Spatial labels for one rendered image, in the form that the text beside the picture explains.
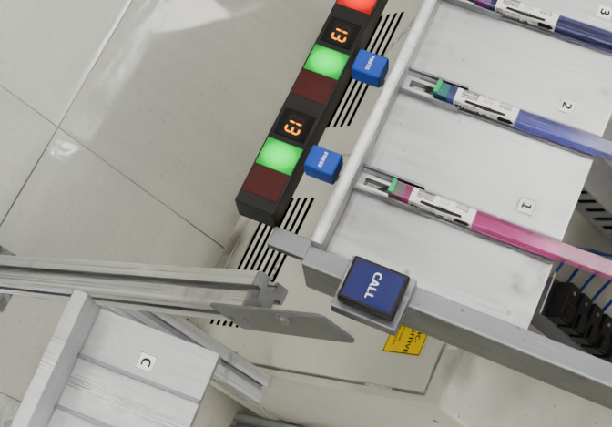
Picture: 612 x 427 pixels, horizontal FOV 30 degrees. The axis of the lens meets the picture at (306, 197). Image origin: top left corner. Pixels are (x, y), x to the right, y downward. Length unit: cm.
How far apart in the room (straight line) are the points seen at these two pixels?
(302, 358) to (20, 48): 60
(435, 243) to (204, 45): 88
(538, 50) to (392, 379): 44
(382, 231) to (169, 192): 79
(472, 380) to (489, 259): 32
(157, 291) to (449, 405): 35
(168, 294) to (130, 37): 66
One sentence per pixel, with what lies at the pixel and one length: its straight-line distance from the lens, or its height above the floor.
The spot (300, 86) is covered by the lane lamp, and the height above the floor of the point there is 65.
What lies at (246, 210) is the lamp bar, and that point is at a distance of 107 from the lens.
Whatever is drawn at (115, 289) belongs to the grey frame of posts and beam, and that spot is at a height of 40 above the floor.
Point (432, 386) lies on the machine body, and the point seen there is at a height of 60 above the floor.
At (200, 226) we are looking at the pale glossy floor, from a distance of 181.
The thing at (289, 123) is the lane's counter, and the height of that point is 65.
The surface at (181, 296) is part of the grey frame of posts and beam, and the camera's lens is 116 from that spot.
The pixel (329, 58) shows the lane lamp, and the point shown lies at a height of 66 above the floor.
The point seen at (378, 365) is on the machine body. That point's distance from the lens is 137.
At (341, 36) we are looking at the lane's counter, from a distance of 113.
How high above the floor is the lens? 151
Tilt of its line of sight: 51 degrees down
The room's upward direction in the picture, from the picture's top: 89 degrees clockwise
